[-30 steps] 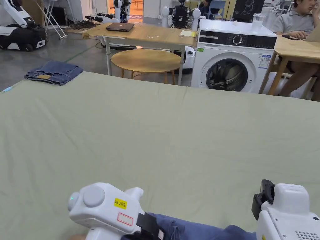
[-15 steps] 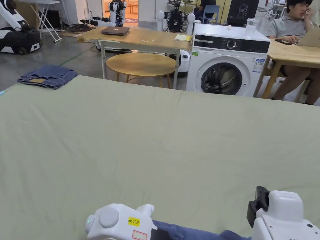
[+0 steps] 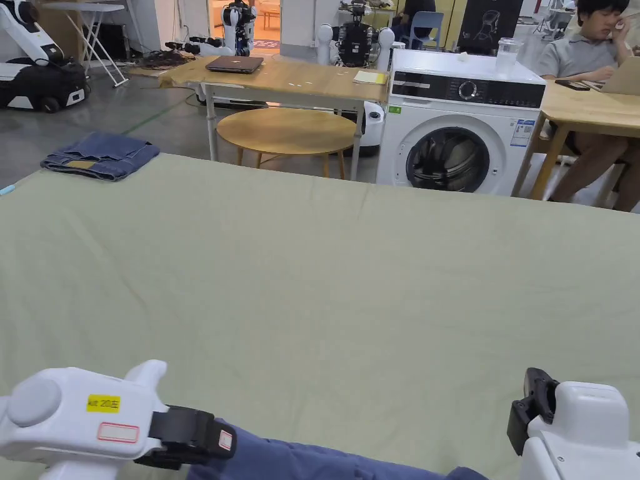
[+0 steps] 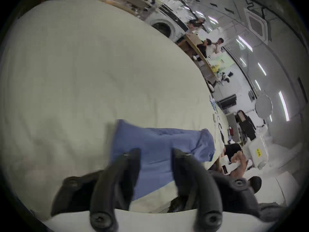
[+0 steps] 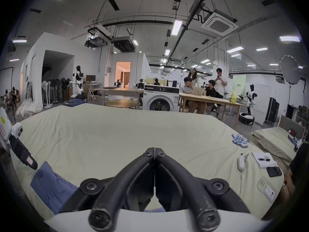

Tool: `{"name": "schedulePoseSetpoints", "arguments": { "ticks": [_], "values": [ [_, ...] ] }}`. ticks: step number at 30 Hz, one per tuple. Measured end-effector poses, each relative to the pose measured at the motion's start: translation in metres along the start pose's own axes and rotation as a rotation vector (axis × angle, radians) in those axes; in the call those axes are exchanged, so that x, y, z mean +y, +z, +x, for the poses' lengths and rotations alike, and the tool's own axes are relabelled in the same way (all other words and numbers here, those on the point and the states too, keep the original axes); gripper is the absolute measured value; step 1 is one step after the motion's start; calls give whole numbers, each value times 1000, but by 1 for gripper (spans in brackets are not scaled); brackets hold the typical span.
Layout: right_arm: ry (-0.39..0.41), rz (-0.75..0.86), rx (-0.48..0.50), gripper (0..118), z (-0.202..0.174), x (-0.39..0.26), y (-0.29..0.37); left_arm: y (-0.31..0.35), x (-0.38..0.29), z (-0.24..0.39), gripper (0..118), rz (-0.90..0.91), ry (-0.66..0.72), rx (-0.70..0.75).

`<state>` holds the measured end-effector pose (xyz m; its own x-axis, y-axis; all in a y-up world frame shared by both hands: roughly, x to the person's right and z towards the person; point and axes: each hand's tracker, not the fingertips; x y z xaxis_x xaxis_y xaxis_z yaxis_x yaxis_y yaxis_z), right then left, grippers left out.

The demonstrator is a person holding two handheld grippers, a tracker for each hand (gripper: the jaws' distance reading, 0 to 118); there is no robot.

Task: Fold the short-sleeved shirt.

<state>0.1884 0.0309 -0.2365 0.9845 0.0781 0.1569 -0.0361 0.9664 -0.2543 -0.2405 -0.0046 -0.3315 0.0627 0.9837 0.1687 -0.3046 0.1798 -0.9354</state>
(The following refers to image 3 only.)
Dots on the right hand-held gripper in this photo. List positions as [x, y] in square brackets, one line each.
[585, 440]

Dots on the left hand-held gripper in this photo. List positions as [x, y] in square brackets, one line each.
[60, 425]

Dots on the dark blue garment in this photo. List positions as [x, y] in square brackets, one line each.
[310, 462]

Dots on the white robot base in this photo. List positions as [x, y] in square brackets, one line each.
[372, 130]

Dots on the bed with pale green sheet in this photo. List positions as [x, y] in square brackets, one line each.
[310, 280]

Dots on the folded blue jeans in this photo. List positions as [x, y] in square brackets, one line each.
[102, 157]

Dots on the white washing machine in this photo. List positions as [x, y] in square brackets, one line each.
[450, 125]

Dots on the black sign board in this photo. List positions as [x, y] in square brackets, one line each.
[490, 22]

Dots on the white wheeled robot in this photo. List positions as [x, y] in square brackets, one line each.
[35, 65]

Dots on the black humanoid robot white arms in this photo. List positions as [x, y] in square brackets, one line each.
[356, 42]

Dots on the white and black humanoid robot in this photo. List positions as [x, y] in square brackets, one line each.
[239, 27]

